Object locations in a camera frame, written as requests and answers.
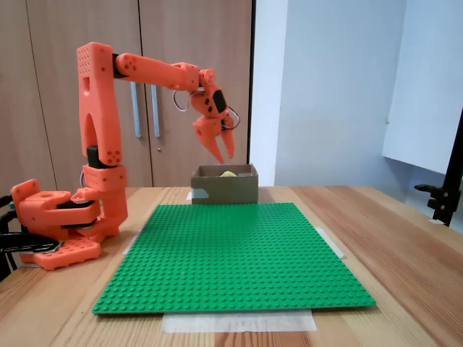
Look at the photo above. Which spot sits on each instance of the brown wooden cabinet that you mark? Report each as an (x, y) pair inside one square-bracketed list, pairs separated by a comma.
[(43, 29)]

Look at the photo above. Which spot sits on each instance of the yellow black white ball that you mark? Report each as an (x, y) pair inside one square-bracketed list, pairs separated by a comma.
[(228, 174)]

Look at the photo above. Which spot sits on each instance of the long masking tape strip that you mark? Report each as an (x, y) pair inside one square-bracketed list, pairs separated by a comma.
[(235, 322)]

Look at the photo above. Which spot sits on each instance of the white wall panel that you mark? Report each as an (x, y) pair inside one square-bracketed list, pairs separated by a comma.
[(423, 108)]

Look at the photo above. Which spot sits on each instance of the green studded baseplate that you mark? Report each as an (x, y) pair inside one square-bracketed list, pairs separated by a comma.
[(217, 271)]

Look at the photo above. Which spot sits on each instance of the black camera stand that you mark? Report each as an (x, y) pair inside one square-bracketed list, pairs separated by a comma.
[(439, 202)]

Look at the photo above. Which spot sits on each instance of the brown cardboard box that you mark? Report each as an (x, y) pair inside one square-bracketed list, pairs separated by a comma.
[(231, 191)]

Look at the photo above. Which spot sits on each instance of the short masking tape strip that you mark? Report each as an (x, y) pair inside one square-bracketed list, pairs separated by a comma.
[(132, 242), (331, 242)]

